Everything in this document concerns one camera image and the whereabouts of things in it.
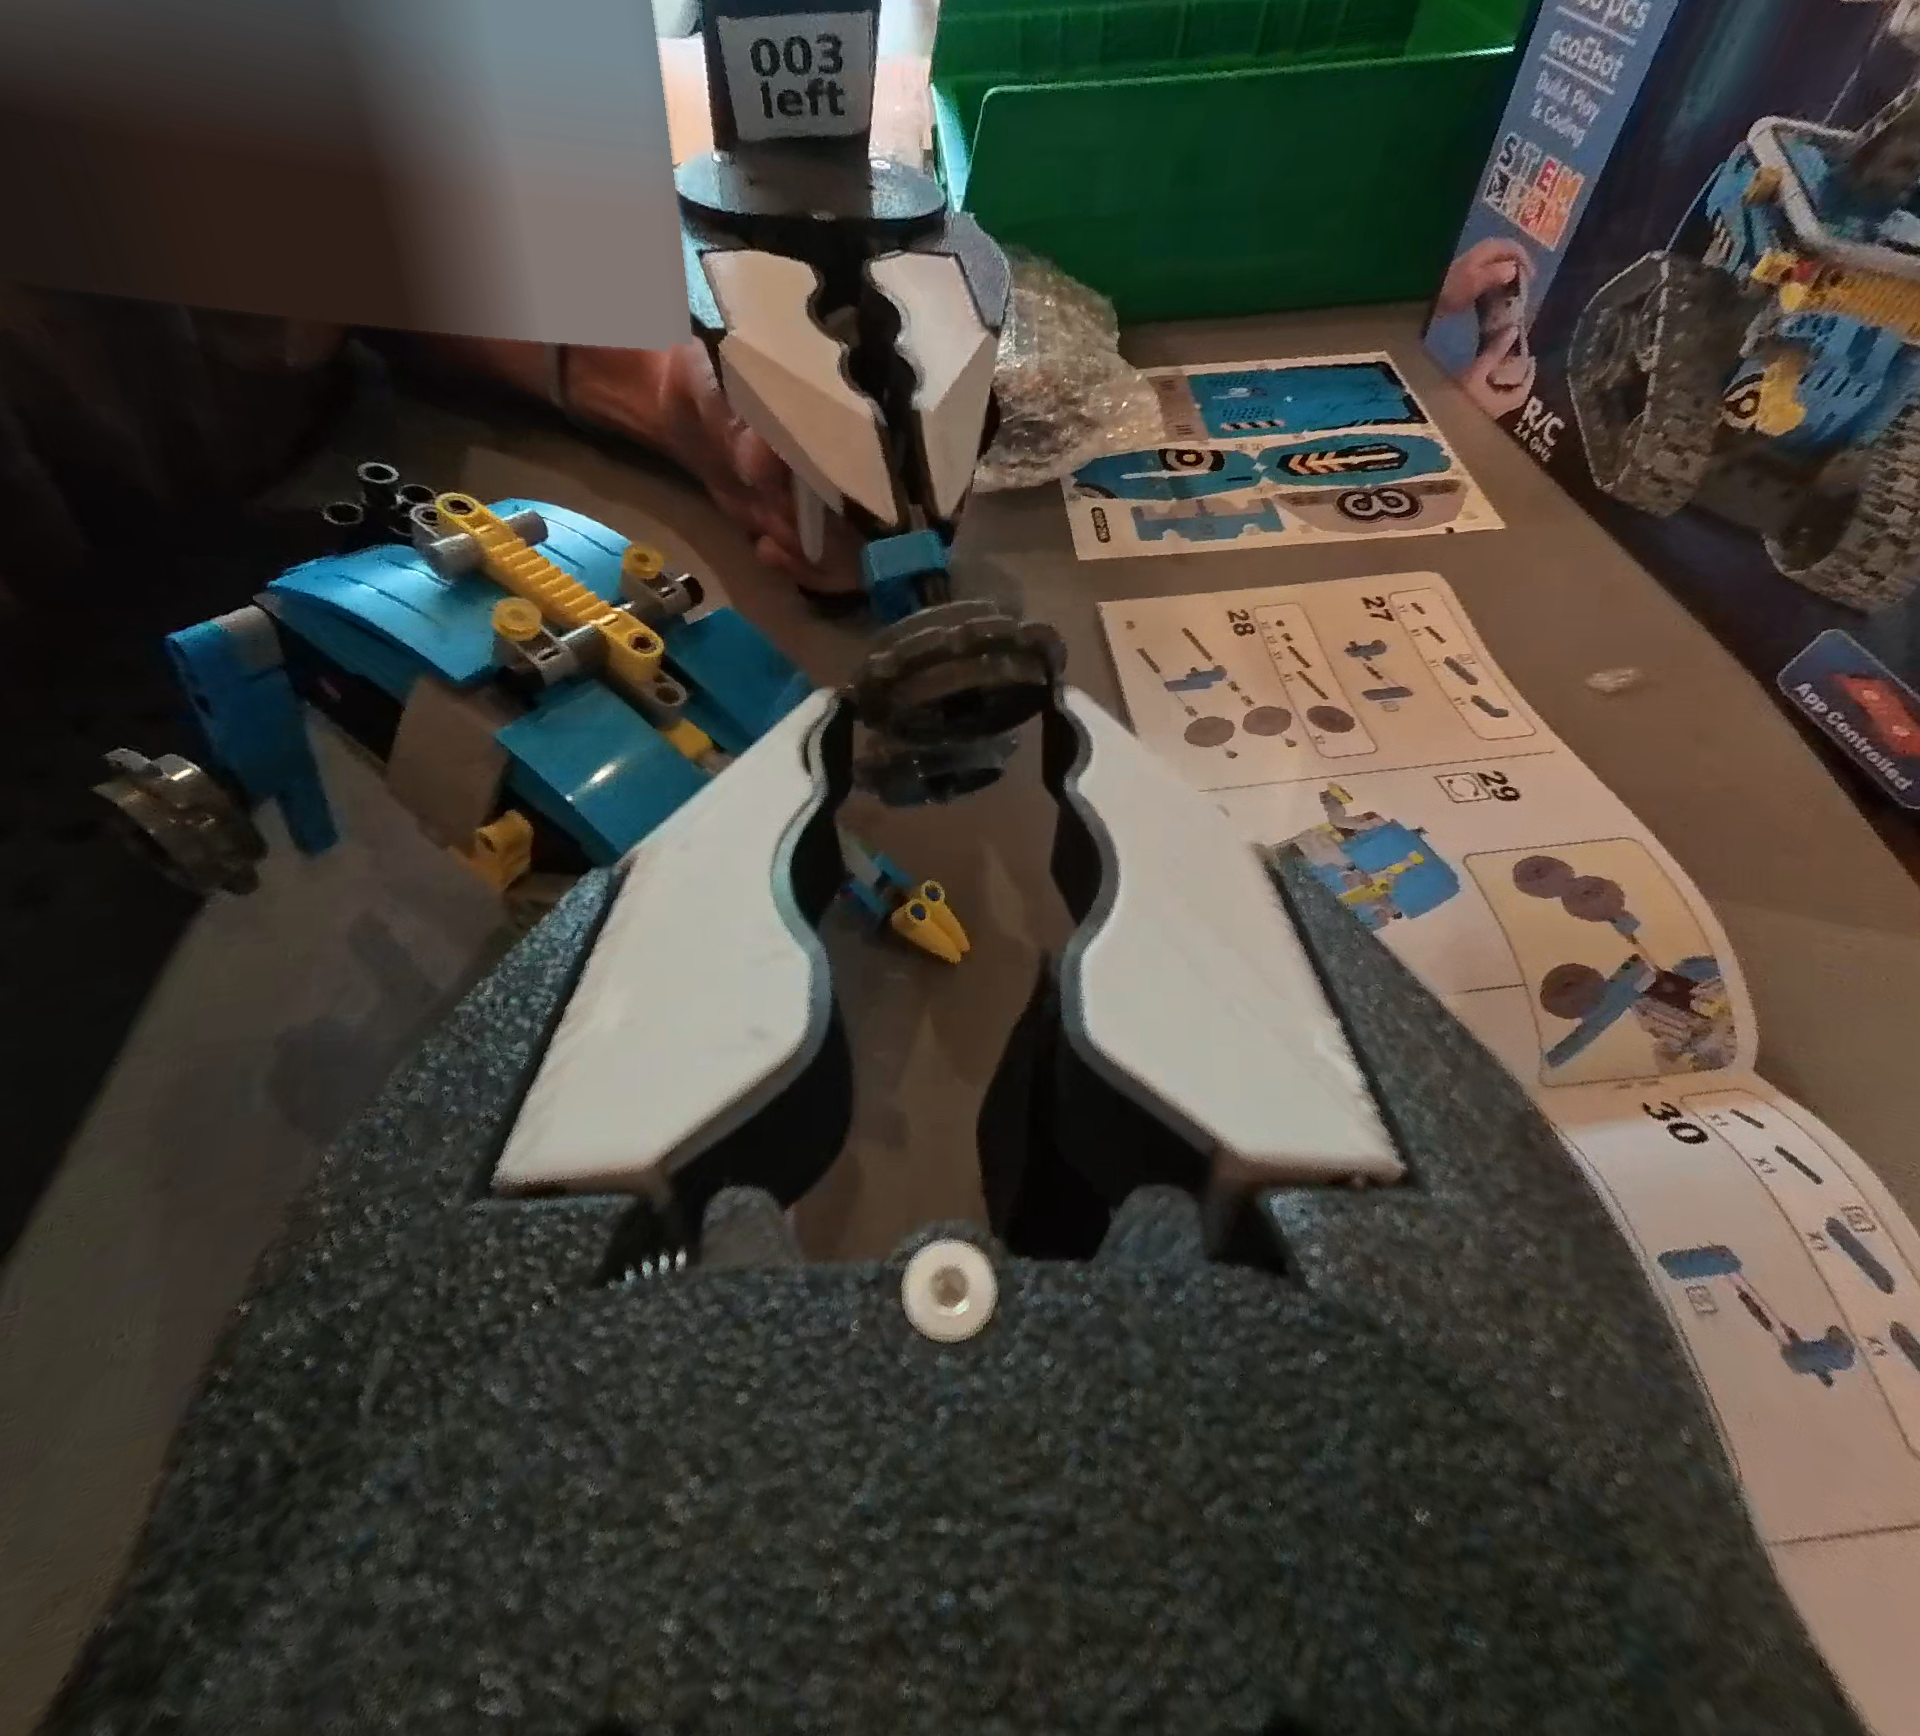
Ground clear bubble wrap bag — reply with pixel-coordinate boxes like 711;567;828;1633
983;241;1160;495

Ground blue sticker sheet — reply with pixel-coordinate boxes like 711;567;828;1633
1060;351;1507;562

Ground small yellow blue brick piece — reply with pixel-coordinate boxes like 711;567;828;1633
842;848;975;967

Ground blue robot kit box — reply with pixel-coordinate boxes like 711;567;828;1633
1423;0;1920;807

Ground green plastic bin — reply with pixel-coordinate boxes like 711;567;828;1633
931;0;1549;328

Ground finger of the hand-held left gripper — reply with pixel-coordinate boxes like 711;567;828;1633
703;249;903;529
874;249;996;529

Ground blue toy robot body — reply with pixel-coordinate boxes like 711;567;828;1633
97;459;821;901

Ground white instruction booklet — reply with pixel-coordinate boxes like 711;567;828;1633
1099;570;1920;1617

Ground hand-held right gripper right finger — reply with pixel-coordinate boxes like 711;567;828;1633
1051;686;1413;1196

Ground person's left hand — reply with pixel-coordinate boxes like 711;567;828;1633
661;332;873;597

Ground blue beam with grey wheels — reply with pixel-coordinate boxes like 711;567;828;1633
847;531;1070;812

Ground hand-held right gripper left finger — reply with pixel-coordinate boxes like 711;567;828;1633
488;686;850;1198

